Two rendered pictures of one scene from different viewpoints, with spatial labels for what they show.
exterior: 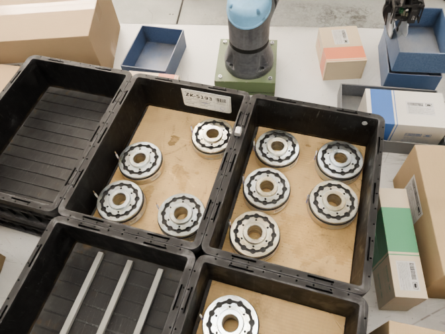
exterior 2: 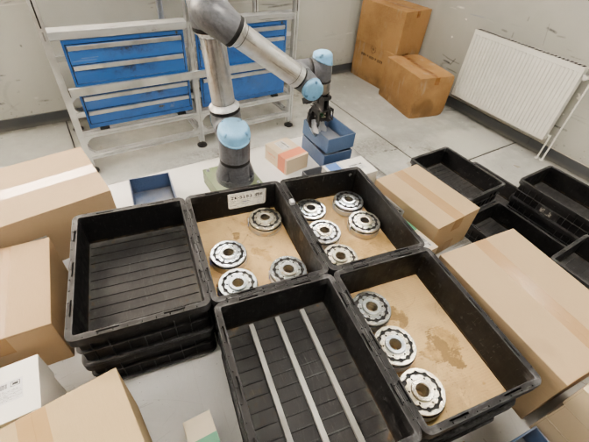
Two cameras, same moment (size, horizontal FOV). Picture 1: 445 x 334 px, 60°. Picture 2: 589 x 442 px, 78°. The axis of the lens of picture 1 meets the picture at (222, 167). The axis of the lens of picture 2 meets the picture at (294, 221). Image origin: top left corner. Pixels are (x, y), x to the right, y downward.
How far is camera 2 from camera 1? 0.57 m
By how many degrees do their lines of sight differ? 32
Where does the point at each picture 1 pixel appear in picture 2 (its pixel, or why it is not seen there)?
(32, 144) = (115, 290)
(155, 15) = not seen: hidden behind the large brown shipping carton
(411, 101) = (350, 164)
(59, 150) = (146, 281)
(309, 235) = (365, 246)
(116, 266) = (268, 328)
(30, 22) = (36, 197)
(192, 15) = not seen: hidden behind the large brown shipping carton
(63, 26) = (77, 190)
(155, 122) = (212, 231)
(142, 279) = (294, 324)
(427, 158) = (386, 182)
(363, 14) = not seen: hidden behind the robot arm
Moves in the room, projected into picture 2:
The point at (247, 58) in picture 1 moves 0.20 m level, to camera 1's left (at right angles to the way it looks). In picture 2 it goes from (241, 171) to (195, 191)
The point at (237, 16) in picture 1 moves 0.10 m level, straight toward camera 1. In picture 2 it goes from (233, 140) to (248, 154)
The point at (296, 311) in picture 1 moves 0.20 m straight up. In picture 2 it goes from (393, 285) to (414, 236)
